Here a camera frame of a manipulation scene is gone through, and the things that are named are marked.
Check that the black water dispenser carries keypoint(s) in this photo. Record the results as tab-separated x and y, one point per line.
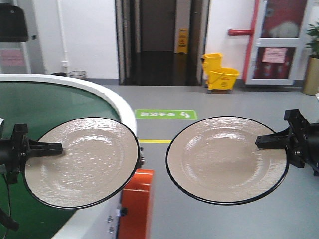
13	28

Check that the orange conveyor panel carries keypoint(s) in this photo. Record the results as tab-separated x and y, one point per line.
137	206

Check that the yellow mop bucket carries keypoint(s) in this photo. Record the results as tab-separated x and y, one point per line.
219	78

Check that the yellow wet floor sign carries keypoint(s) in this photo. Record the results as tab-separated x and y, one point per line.
182	43

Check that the beige plate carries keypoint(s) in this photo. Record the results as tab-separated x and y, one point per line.
99	158
216	161

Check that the wire mesh waste bin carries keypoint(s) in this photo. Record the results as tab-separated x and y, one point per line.
77	74

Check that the green potted plant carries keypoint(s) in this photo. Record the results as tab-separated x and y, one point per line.
313	45

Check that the white outer conveyor rim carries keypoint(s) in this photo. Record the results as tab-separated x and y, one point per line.
44	102

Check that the green floor sign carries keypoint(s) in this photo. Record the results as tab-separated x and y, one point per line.
157	114

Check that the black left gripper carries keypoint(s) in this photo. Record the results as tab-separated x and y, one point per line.
14	151

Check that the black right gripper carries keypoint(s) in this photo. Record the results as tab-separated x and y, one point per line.
301	140

